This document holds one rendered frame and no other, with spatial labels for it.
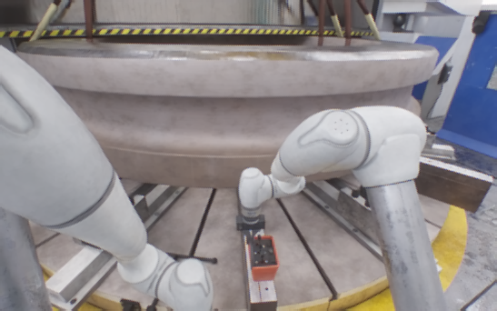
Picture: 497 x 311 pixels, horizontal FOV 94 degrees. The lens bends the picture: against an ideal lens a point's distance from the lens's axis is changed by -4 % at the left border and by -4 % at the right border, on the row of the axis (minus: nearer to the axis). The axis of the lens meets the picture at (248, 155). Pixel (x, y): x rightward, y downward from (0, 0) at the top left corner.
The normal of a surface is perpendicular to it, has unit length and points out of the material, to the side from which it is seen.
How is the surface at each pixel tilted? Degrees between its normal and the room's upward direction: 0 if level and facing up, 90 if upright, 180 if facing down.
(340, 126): 46
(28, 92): 70
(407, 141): 57
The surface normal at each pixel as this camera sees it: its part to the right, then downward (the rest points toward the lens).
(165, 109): -0.15, 0.46
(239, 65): 0.07, 0.47
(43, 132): 0.93, 0.03
